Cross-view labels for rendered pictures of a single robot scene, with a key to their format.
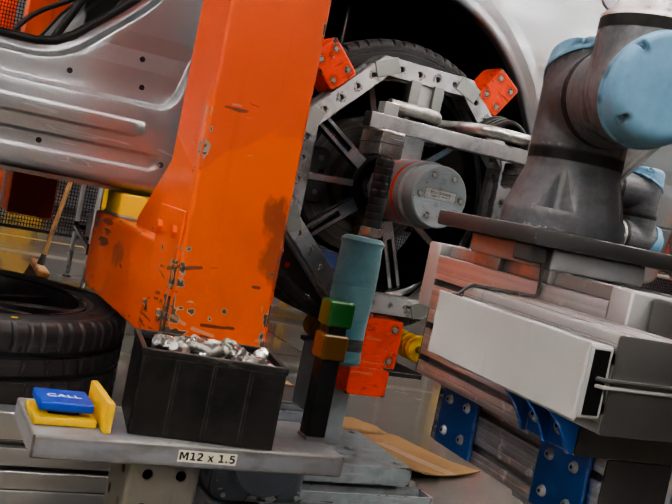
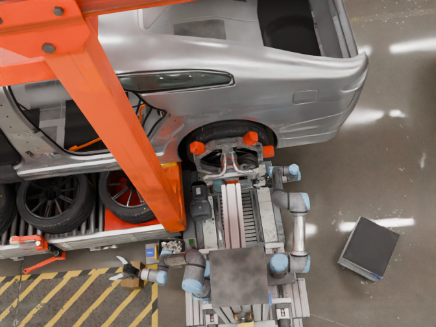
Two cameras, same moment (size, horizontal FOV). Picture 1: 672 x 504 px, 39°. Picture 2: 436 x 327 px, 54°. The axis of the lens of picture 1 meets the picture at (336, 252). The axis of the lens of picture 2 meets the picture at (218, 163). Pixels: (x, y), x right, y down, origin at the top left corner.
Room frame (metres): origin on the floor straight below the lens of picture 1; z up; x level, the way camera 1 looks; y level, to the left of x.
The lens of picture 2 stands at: (0.74, -0.79, 3.94)
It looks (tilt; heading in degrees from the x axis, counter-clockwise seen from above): 65 degrees down; 31
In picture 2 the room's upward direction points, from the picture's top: 12 degrees counter-clockwise
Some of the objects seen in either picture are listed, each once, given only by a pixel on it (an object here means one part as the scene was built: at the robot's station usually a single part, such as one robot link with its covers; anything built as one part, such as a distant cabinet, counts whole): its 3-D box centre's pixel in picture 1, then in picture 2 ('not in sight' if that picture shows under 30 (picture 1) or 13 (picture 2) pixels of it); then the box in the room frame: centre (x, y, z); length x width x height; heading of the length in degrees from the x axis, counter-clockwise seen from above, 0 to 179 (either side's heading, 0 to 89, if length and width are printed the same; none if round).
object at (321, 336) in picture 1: (330, 346); not in sight; (1.39, -0.02, 0.59); 0.04 x 0.04 x 0.04; 26
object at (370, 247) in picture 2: not in sight; (368, 250); (1.90, -1.39, 0.17); 0.43 x 0.36 x 0.34; 170
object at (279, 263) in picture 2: not in sight; (279, 263); (1.38, -0.73, 0.98); 0.13 x 0.12 x 0.14; 108
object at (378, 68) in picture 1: (398, 190); (228, 157); (2.08, -0.11, 0.85); 0.54 x 0.07 x 0.54; 116
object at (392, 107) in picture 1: (403, 97); (216, 163); (1.93, -0.07, 1.03); 0.19 x 0.18 x 0.11; 26
